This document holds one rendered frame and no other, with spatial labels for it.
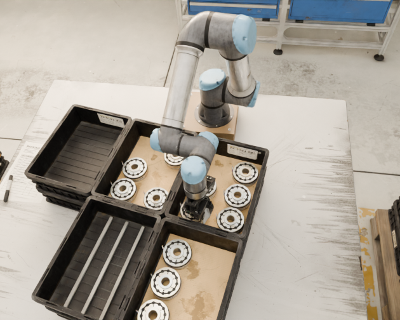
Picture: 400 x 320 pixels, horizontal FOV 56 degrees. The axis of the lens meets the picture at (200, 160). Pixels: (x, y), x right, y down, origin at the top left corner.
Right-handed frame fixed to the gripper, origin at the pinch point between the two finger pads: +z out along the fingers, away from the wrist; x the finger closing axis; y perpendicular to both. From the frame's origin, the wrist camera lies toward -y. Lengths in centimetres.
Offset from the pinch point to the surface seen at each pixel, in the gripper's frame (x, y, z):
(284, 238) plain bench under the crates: 31.6, -9.2, 15.2
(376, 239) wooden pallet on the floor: 80, -60, 83
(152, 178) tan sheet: -25.7, -7.6, 2.2
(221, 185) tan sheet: 1.8, -15.1, 2.3
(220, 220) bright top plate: 7.8, 0.3, -0.7
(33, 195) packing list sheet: -77, 15, 15
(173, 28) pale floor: -125, -201, 87
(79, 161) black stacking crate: -60, -3, 2
